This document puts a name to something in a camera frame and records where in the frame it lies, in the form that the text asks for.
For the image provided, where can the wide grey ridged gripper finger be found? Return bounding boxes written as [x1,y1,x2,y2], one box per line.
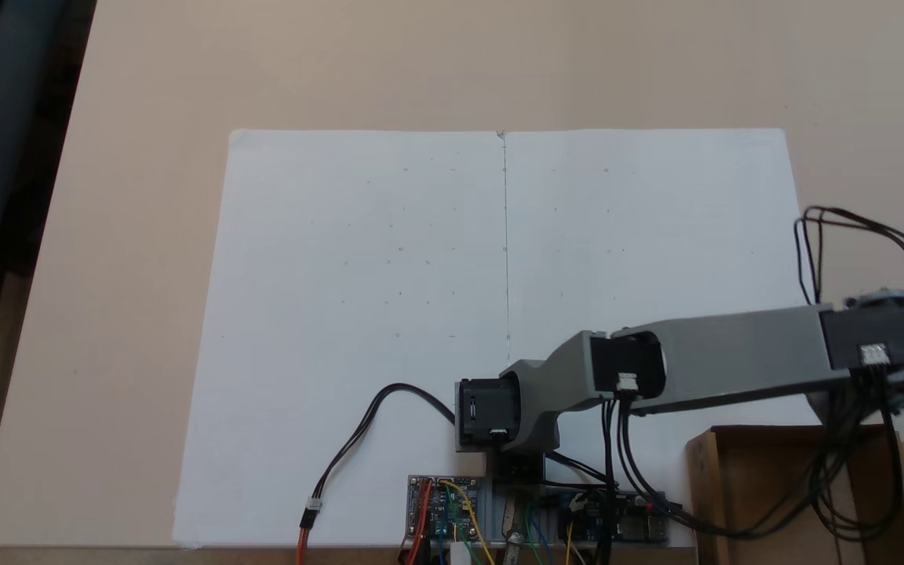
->
[807,386,845,426]

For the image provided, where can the brown cardboard box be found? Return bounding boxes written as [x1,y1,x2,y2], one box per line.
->
[685,424,904,565]

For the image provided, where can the blue circuit board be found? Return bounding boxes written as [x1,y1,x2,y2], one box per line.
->
[558,488,669,544]

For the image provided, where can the white paper sheet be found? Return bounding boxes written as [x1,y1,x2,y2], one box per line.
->
[503,128,837,550]
[172,129,509,549]

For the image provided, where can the black servo cable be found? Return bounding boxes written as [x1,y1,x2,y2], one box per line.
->
[793,206,904,315]
[600,377,904,544]

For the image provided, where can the yellow jumper wire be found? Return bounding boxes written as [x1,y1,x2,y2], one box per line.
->
[439,479,495,565]

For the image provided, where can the black twin cable white connector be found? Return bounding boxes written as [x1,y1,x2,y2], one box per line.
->
[307,383,461,525]

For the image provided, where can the orange red wire pair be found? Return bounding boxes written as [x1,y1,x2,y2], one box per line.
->
[297,480,432,565]

